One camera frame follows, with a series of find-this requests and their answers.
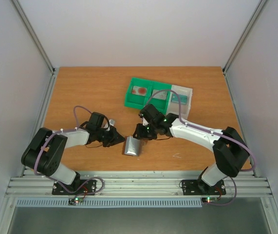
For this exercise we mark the controller board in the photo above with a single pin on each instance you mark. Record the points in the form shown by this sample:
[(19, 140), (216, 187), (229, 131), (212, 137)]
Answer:
[(209, 199), (76, 200)]

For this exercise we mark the aluminium front rail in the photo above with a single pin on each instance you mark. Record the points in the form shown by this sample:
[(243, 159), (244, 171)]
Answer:
[(139, 184)]

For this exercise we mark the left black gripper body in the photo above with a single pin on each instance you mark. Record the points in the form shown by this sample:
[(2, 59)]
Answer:
[(106, 138)]

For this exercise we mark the brown leather card holder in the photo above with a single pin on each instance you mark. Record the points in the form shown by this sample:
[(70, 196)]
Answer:
[(132, 146)]

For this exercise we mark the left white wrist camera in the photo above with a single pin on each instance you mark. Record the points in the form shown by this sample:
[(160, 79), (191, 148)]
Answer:
[(109, 124)]

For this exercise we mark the green bin middle compartment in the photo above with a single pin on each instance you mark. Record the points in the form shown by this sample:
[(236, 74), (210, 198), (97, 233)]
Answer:
[(161, 105)]

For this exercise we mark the left controller board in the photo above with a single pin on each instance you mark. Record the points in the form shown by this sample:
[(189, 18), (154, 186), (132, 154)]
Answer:
[(76, 200)]

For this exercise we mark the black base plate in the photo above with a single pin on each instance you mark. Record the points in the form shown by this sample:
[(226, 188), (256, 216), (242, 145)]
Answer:
[(193, 187), (80, 188)]

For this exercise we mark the teal card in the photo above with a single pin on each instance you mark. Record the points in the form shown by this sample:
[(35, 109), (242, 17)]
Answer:
[(182, 99)]

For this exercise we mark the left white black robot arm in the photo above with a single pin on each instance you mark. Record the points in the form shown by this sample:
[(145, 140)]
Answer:
[(45, 151)]

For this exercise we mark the grey slotted cable duct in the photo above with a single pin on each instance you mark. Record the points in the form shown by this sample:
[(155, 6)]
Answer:
[(110, 203)]

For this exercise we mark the right aluminium frame post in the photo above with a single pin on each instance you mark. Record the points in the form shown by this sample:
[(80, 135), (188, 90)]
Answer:
[(245, 33)]

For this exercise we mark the card with red circles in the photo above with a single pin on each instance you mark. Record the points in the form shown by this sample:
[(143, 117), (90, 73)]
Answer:
[(140, 91)]

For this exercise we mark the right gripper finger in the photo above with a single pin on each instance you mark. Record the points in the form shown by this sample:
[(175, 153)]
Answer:
[(137, 135), (138, 128)]

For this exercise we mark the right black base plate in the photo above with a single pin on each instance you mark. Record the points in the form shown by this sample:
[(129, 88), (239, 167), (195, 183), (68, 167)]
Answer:
[(193, 187)]

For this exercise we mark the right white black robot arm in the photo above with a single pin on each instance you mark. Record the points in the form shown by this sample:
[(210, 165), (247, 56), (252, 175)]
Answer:
[(229, 149)]

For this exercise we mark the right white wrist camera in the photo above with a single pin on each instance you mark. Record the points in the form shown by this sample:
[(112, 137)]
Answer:
[(144, 119)]

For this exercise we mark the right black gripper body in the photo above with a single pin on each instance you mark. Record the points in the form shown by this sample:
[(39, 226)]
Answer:
[(141, 131)]

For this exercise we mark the right controller board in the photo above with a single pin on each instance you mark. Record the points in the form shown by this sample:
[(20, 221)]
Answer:
[(209, 199)]

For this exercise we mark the aluminium frame post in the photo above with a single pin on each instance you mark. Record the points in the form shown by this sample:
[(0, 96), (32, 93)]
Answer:
[(29, 28), (245, 33)]

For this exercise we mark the white plastic bin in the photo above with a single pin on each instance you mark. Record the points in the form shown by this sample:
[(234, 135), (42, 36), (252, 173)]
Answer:
[(174, 107)]

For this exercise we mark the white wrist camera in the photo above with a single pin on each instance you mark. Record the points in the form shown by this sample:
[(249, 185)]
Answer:
[(144, 119), (109, 124)]

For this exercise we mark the grey silver card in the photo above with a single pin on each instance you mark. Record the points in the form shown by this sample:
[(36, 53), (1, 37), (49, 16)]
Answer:
[(160, 95)]

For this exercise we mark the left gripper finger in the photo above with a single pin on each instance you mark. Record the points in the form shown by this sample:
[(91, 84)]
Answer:
[(115, 142), (118, 136)]

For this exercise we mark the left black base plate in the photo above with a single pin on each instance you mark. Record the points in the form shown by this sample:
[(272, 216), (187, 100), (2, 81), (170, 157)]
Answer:
[(80, 188)]

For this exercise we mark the left aluminium frame post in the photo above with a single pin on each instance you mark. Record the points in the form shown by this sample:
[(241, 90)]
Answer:
[(29, 28)]

